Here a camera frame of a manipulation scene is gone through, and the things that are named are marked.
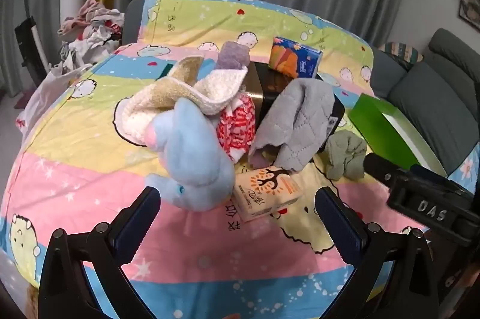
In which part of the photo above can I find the blue and orange tissue pack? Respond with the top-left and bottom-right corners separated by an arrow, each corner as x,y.
269,37 -> 323,79

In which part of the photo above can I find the grey sofa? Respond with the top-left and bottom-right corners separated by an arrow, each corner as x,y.
369,28 -> 480,173

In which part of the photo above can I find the purple cloth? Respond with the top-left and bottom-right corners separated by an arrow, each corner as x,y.
217,42 -> 251,71

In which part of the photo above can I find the beige and white towel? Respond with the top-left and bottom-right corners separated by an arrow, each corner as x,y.
114,57 -> 249,147

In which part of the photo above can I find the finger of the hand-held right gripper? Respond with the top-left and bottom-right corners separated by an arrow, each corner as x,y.
363,153 -> 404,188
410,164 -> 471,196

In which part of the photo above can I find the green box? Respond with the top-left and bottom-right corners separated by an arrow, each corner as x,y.
349,94 -> 449,177

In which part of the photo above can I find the red and white sock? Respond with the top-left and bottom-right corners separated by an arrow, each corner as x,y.
217,94 -> 256,164

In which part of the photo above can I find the pile of clothes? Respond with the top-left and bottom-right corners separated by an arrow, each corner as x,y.
58,0 -> 125,72

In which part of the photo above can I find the light blue cloth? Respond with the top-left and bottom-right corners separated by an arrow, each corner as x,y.
145,97 -> 235,211

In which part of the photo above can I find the striped patterned pillow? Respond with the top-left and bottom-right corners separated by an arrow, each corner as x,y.
382,41 -> 424,64

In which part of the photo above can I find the grey-green cloth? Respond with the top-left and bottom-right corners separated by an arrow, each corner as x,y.
324,131 -> 367,181

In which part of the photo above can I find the white plastic bag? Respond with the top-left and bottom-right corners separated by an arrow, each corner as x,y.
15,64 -> 94,132

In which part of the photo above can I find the framed landscape painting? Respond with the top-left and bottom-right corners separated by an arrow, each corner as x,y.
458,0 -> 480,30

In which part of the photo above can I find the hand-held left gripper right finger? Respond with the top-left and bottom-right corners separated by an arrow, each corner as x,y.
315,187 -> 439,319

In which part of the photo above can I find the black box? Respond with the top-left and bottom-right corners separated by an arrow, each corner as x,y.
240,61 -> 346,154

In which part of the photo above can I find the white panel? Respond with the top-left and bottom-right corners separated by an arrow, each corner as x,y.
60,0 -> 85,27

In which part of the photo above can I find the pastel cartoon printed bedsheet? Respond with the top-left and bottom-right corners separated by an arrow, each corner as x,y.
0,0 -> 432,305

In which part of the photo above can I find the black floor stand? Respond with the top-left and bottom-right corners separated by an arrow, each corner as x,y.
14,17 -> 47,83

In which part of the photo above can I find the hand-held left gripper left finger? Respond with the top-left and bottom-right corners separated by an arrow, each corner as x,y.
37,186 -> 166,319

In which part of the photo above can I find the grey quilted cloth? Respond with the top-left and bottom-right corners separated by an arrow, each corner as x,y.
248,79 -> 335,171

